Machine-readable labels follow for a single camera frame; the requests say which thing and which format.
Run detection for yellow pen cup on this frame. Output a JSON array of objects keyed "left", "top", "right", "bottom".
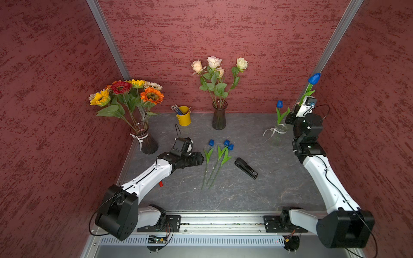
[{"left": 176, "top": 106, "right": 191, "bottom": 126}]

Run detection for white rose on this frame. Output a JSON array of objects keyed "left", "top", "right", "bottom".
[
  {"left": 191, "top": 60, "right": 216, "bottom": 106},
  {"left": 207, "top": 57, "right": 222, "bottom": 104}
]

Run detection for left dark glass vase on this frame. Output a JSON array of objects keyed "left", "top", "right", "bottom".
[{"left": 130, "top": 122, "right": 159, "bottom": 155}]

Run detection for pens in cup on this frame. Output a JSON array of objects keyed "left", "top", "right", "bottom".
[{"left": 171, "top": 105, "right": 184, "bottom": 116}]

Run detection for clear glass vase with ribbon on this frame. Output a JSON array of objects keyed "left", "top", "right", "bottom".
[{"left": 262, "top": 123, "right": 289, "bottom": 146}]

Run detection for white rose top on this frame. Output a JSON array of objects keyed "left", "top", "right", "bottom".
[{"left": 207, "top": 57, "right": 222, "bottom": 104}]

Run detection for cream rose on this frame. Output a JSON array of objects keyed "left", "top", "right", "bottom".
[
  {"left": 223, "top": 58, "right": 248, "bottom": 101},
  {"left": 214, "top": 67, "right": 228, "bottom": 106}
]

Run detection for cream gerbera flower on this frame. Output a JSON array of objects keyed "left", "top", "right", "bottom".
[{"left": 144, "top": 81, "right": 162, "bottom": 91}]

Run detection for black stapler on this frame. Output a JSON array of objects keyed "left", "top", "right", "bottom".
[{"left": 234, "top": 158, "right": 258, "bottom": 180}]

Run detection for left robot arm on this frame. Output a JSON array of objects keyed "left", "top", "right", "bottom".
[{"left": 95, "top": 138, "right": 204, "bottom": 240}]

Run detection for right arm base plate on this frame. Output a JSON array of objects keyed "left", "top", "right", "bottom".
[{"left": 264, "top": 215, "right": 308, "bottom": 234}]

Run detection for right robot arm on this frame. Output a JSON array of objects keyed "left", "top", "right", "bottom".
[{"left": 281, "top": 111, "right": 375, "bottom": 248}]

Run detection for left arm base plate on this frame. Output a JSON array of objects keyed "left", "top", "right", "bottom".
[{"left": 136, "top": 215, "right": 181, "bottom": 233}]

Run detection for red gerbera flower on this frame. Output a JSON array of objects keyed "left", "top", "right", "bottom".
[{"left": 110, "top": 81, "right": 139, "bottom": 127}]

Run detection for middle dark ribbed vase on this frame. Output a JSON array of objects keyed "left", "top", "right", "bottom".
[{"left": 212, "top": 101, "right": 228, "bottom": 131}]

